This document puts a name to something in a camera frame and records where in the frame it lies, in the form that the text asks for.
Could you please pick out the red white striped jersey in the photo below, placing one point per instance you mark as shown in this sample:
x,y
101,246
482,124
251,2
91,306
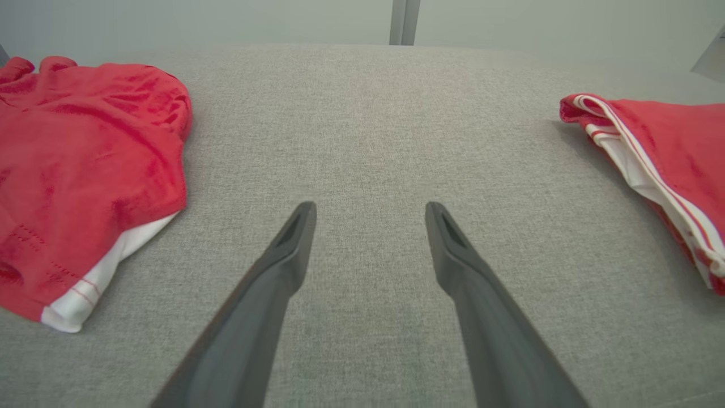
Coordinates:
x,y
85,170
674,147

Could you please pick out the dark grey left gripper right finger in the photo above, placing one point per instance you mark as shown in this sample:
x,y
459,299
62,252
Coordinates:
x,y
498,340

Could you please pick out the grey fabric sofa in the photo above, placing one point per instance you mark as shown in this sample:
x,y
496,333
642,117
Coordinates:
x,y
368,141

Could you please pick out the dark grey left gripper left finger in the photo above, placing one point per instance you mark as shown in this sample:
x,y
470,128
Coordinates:
x,y
249,328

